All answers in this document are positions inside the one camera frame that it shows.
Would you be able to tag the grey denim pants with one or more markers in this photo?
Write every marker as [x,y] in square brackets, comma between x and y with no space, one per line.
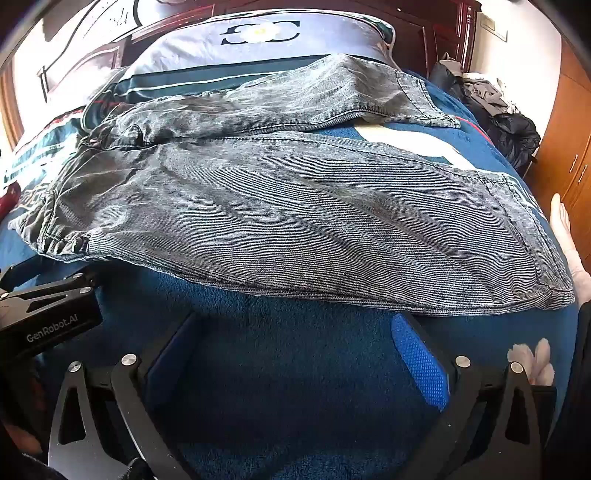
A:
[295,217]

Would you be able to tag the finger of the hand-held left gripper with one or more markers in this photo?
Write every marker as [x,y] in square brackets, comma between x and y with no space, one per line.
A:
[55,281]

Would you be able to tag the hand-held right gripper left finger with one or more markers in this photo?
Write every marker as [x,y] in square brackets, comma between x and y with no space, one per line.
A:
[170,364]

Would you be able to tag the teal striped bedding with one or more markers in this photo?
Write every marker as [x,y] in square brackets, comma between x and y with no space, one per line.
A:
[44,143]

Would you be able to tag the grey clothes pile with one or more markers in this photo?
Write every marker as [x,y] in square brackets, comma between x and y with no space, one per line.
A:
[480,90]

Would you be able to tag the blue printed blanket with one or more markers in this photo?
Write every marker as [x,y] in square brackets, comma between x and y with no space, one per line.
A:
[286,369]

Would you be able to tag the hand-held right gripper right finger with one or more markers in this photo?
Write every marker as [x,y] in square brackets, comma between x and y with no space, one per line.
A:
[422,364]

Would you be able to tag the white wall switch panel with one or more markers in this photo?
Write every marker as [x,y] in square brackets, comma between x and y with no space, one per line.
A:
[493,25]

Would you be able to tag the dark wooden headboard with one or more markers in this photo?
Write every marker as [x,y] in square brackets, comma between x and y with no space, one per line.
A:
[92,60]

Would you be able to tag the black puffy jacket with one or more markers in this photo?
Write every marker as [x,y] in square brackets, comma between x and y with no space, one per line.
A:
[515,136]

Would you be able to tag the brown wooden wardrobe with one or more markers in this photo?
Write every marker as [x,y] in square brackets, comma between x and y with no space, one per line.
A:
[570,120]

